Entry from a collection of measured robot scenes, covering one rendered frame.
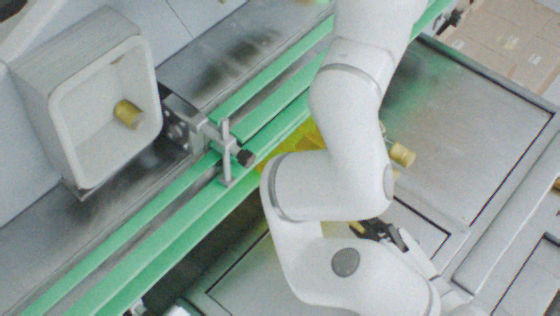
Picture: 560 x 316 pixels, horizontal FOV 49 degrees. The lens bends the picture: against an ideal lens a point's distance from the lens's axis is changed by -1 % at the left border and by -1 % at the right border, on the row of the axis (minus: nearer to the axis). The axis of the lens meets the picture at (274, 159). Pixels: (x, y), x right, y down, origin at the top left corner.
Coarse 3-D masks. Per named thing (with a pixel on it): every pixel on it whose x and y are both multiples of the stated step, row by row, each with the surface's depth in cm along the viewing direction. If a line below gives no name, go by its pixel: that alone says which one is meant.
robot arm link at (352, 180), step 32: (320, 96) 69; (352, 96) 68; (320, 128) 67; (352, 128) 65; (288, 160) 73; (320, 160) 69; (352, 160) 64; (384, 160) 66; (288, 192) 72; (320, 192) 68; (352, 192) 65; (384, 192) 66
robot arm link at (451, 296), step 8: (448, 296) 96; (456, 296) 97; (448, 304) 96; (456, 304) 96; (464, 304) 89; (440, 312) 95; (448, 312) 95; (456, 312) 88; (464, 312) 87; (472, 312) 87; (480, 312) 87
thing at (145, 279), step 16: (448, 0) 150; (432, 16) 147; (416, 32) 143; (256, 176) 117; (240, 192) 115; (224, 208) 113; (192, 224) 111; (208, 224) 111; (176, 240) 109; (192, 240) 109; (160, 256) 107; (176, 256) 107; (144, 272) 105; (160, 272) 105; (128, 288) 103; (144, 288) 103; (112, 304) 101; (128, 304) 101
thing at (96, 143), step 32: (96, 64) 82; (128, 64) 94; (64, 96) 91; (96, 96) 97; (128, 96) 101; (64, 128) 84; (96, 128) 101; (128, 128) 103; (160, 128) 103; (96, 160) 99
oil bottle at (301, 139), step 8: (304, 128) 117; (288, 136) 116; (296, 136) 116; (304, 136) 116; (312, 136) 116; (288, 144) 115; (296, 144) 115; (304, 144) 115; (312, 144) 115; (320, 144) 115
